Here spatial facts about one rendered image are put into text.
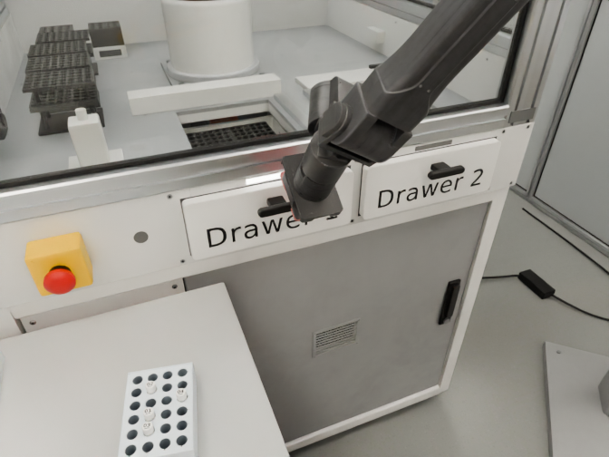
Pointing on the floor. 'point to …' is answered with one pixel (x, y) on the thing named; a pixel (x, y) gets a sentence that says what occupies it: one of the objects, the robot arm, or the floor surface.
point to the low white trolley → (140, 343)
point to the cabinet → (331, 311)
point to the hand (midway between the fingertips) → (299, 208)
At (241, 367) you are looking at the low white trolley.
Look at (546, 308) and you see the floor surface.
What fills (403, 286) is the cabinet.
